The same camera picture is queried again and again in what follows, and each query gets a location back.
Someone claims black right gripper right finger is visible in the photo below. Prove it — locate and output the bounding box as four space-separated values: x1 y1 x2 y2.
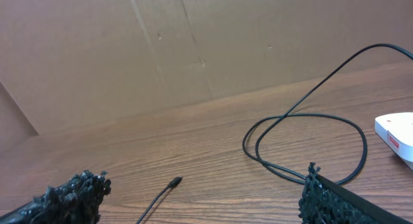
299 162 412 224

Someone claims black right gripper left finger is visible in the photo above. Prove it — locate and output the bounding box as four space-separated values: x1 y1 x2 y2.
1 170 111 224

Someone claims black charger cable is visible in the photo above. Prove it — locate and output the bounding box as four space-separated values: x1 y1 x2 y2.
135 43 413 224

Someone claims white power strip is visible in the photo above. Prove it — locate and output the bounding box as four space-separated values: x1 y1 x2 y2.
374 112 413 169

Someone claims brown cardboard backdrop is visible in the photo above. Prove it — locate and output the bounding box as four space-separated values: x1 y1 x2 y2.
1 0 412 150

